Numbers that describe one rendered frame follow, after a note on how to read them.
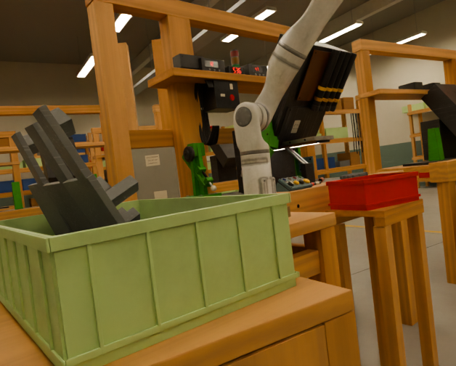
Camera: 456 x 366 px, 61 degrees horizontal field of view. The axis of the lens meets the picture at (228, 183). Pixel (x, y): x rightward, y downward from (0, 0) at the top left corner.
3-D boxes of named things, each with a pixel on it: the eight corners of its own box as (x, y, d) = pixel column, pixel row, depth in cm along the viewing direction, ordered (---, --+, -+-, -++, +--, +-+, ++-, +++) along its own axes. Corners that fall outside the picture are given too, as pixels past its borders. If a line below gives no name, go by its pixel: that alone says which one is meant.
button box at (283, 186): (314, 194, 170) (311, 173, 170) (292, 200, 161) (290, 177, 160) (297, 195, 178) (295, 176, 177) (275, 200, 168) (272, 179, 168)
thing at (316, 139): (334, 141, 191) (333, 135, 191) (314, 142, 181) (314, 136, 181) (276, 150, 221) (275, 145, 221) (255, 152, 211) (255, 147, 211)
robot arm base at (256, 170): (281, 206, 120) (275, 152, 120) (262, 210, 114) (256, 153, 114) (258, 206, 127) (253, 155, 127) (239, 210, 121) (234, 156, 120)
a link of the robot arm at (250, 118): (253, 98, 113) (259, 157, 113) (270, 101, 121) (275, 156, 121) (228, 104, 118) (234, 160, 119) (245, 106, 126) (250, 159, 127)
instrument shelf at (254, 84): (295, 85, 242) (294, 79, 242) (173, 75, 183) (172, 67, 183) (266, 94, 261) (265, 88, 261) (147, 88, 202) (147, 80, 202)
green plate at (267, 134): (279, 157, 191) (281, 116, 194) (268, 154, 185) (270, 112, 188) (263, 160, 200) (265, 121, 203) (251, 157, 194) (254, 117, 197)
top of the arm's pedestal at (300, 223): (337, 224, 118) (335, 212, 118) (261, 247, 98) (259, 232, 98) (264, 222, 143) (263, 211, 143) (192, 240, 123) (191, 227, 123)
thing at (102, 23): (318, 180, 272) (303, 42, 269) (121, 214, 175) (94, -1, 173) (308, 181, 279) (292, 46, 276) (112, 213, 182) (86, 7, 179)
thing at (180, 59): (205, 69, 202) (203, 56, 202) (181, 67, 193) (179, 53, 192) (197, 72, 208) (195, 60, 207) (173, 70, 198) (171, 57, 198)
